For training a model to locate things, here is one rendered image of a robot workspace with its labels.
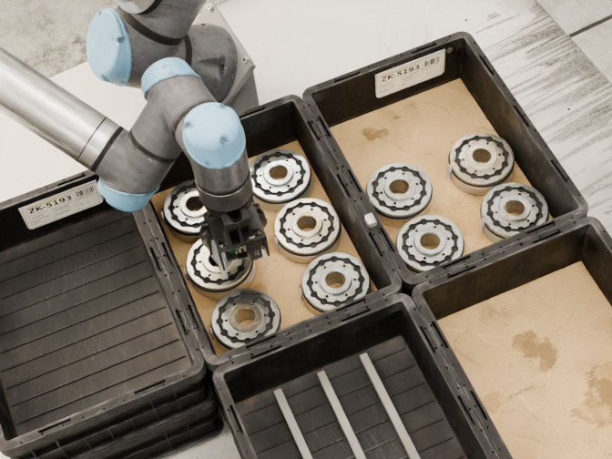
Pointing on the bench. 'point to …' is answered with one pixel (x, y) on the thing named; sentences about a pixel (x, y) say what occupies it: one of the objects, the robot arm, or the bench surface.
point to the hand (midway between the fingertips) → (239, 254)
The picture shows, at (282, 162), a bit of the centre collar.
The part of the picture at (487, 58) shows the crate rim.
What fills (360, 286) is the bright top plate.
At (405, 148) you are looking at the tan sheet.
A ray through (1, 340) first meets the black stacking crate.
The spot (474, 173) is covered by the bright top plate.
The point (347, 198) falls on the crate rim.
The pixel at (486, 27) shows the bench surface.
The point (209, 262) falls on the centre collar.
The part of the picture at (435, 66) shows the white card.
